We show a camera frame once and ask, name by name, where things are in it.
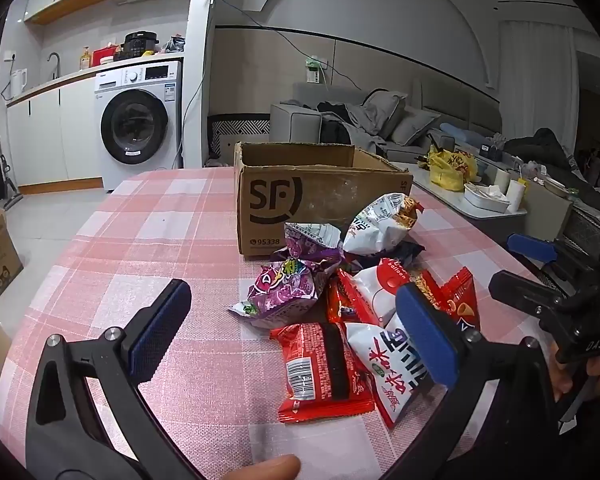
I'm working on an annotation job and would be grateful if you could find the white washing machine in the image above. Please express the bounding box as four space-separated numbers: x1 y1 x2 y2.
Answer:
94 60 184 192

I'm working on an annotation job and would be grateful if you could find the white rectangular container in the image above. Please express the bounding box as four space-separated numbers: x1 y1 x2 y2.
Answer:
462 182 512 214

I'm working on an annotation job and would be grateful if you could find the floor mop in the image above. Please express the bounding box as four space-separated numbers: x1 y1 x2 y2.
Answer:
0 151 25 212

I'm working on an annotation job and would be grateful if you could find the white packet with red lettering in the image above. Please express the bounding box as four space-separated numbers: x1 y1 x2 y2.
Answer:
345 322 453 429

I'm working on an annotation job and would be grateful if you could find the grey pillow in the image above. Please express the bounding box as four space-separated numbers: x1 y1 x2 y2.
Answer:
389 107 442 147
361 89 407 127

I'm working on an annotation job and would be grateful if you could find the person's right hand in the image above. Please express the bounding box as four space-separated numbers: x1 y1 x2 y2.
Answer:
547 355 600 403

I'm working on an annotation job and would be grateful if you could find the black and white patterned mat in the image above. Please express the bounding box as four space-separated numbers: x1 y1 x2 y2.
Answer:
206 114 272 167

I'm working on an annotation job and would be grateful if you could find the red box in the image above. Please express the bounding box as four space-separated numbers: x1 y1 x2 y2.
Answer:
91 46 124 67

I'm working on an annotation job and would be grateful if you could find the plain red snack packet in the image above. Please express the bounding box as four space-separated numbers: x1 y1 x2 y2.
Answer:
326 270 382 327

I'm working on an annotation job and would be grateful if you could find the red packet with dark band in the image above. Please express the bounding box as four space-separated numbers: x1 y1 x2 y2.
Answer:
270 322 377 424

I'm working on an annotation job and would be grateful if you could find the black cloth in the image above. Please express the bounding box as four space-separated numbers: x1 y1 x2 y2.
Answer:
316 101 353 145

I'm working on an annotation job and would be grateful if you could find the green and white wall charger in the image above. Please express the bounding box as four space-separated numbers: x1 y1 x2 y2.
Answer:
303 55 329 84

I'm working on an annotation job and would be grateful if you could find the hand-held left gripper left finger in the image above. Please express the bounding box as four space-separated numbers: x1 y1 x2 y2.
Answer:
25 279 201 480

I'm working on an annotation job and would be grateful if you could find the pink checked tablecloth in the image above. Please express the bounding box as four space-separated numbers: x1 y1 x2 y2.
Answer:
0 166 548 480

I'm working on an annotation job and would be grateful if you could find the yellow plastic bag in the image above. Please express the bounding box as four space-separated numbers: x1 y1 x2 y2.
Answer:
426 145 479 192

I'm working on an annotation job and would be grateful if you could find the white noodle print snack packet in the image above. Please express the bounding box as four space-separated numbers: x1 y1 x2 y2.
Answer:
342 193 425 257

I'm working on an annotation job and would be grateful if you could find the red noodle snack packet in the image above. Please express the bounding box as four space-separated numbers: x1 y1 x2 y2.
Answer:
409 267 481 332

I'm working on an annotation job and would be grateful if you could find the large purple snack packet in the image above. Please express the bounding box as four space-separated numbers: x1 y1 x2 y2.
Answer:
227 257 342 330

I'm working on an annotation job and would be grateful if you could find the white cable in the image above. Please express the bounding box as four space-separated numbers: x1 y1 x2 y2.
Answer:
177 0 218 168

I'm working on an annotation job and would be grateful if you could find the grey coffee table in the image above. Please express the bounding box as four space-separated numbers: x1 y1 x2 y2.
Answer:
404 149 577 247

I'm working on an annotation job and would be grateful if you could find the black padded jacket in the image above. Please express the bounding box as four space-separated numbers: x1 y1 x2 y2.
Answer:
501 127 583 177

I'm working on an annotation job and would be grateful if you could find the brown cardboard box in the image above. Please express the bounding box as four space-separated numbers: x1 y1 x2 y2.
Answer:
233 141 414 260

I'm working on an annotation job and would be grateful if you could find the white electric kettle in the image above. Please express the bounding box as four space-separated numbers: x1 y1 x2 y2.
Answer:
9 67 29 101

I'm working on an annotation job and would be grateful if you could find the black pressure cooker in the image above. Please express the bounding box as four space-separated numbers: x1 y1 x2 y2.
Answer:
114 31 160 60

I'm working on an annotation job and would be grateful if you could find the white kitchen base cabinet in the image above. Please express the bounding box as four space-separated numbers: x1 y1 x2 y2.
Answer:
4 71 107 192

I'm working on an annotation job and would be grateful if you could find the grey sofa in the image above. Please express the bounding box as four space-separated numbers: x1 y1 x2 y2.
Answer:
269 81 503 167

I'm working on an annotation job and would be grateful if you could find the white squeeze bottle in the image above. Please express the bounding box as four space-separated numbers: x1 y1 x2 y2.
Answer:
506 178 527 212

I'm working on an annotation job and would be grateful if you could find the light blue bolster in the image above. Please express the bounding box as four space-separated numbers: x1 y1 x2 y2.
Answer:
439 122 492 147

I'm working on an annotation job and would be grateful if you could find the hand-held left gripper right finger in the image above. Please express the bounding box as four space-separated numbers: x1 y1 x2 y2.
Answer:
385 282 576 480

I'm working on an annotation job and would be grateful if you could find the white and red snack packet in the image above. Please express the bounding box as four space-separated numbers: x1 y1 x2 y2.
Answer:
349 257 412 327

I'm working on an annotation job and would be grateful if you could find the person's left hand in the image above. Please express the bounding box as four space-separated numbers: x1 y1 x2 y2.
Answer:
219 455 302 480

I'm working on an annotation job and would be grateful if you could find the dark snack packet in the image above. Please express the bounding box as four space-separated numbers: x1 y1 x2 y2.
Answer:
351 241 427 272

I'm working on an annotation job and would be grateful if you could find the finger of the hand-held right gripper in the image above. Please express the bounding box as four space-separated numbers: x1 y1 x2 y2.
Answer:
506 232 600 291
488 270 578 323

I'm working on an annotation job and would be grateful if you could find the grey jacket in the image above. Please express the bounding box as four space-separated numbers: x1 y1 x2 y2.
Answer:
345 102 388 150

